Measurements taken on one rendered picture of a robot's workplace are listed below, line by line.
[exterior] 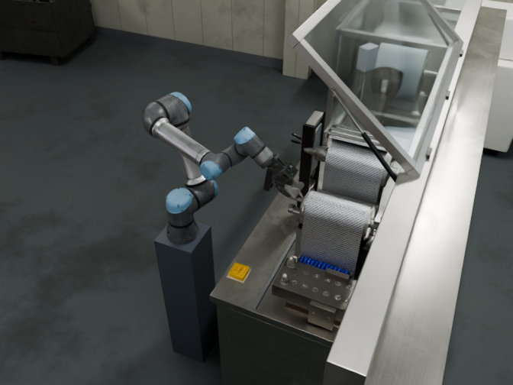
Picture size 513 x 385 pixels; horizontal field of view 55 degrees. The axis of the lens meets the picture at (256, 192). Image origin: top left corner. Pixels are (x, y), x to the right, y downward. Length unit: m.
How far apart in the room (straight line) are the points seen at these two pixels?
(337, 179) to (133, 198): 2.32
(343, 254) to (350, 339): 0.95
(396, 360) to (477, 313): 2.17
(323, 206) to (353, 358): 0.95
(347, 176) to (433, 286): 0.71
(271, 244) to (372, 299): 1.21
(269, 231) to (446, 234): 0.96
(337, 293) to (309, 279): 0.12
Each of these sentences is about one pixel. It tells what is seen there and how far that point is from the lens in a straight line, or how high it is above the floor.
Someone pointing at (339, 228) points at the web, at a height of 1.24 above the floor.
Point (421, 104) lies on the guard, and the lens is 1.80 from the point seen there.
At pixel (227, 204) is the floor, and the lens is 3.90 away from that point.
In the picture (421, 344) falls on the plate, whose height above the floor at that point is 1.44.
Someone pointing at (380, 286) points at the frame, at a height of 1.65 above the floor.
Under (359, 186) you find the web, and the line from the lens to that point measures 2.06.
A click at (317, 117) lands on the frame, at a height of 1.44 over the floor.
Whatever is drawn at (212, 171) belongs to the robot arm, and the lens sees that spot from 1.86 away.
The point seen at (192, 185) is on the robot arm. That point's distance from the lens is 2.26.
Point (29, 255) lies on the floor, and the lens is 3.83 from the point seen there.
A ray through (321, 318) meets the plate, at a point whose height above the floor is 0.96.
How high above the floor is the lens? 2.52
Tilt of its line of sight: 39 degrees down
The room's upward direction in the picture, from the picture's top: straight up
